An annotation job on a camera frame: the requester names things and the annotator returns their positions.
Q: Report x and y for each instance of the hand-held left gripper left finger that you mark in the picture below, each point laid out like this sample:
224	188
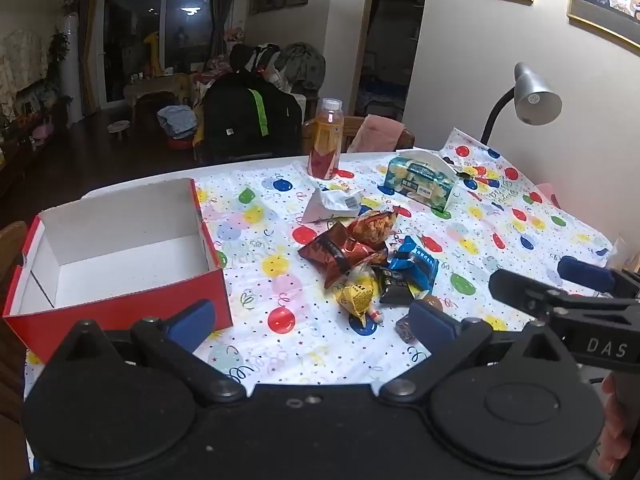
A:
192	317

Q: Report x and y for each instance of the yellow giraffe toy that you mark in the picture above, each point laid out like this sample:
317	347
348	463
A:
152	55

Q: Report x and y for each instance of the small round stool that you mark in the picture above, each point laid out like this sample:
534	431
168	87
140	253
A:
120	129

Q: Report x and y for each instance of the sliding glass door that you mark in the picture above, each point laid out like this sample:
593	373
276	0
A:
130	35

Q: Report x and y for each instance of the yellow snack packet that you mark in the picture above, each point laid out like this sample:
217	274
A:
355	295

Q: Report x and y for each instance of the wooden chair with cloth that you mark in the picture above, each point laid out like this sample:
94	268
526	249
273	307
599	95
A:
407	138

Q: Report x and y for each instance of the blue clothes pile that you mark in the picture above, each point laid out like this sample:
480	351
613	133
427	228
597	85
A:
175	120

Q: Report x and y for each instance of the low wooden cabinet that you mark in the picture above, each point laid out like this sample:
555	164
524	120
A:
30	155

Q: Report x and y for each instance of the small red white bottle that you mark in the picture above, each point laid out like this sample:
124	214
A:
376	317

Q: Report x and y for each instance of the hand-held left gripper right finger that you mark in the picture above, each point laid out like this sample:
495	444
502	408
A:
432	320

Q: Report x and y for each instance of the grey curtain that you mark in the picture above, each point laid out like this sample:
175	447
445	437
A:
220	5

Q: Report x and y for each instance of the person's right hand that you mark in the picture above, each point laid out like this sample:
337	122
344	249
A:
617	425

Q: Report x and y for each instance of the white snack packet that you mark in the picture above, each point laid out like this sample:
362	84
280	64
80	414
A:
325	207

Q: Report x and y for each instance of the green tissue box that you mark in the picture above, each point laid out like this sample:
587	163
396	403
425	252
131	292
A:
415	180

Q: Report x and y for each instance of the white tower air conditioner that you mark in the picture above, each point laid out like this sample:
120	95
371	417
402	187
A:
71	70

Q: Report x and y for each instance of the balloon print tablecloth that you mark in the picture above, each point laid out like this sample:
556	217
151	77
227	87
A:
285	280

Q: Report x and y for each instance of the black white jacket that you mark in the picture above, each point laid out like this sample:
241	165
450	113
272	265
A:
250	57

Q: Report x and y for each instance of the grey desk lamp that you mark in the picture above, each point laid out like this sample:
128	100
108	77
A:
535	95

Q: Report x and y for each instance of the black snack packet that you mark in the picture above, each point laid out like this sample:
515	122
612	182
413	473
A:
395	285

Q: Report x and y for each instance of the black backpack green stripe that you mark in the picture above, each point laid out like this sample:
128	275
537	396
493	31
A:
235	115

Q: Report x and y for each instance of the yellow brown curtain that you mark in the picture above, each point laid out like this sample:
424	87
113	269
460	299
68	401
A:
89	45

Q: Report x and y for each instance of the grey jacket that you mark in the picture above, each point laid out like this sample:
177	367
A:
302	65

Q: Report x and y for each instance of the brown round snack packet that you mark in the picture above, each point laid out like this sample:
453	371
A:
432	304

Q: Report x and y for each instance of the small coffee table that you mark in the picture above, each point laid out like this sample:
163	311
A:
150	90

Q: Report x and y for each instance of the pink cloth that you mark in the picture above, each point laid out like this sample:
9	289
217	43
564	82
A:
375	135

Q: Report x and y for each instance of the blue snack packet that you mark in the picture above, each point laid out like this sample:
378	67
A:
412	262

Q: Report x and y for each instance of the orange juice bottle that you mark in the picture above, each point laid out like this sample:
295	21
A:
325	135

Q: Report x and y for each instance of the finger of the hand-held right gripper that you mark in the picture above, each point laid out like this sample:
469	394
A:
582	272
520	290

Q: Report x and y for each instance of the dried flower bouquet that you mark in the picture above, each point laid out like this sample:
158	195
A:
69	0

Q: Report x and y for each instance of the green potted plant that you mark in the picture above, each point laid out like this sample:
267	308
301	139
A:
59	47

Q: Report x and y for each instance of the cloth covered television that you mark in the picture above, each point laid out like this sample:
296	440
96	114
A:
20	65

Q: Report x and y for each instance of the red basin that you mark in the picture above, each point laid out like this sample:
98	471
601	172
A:
180	144

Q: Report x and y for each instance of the red cardboard box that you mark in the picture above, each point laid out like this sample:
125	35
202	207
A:
125	310

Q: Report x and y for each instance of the orange red snack packet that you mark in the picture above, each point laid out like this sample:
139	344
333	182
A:
372	227

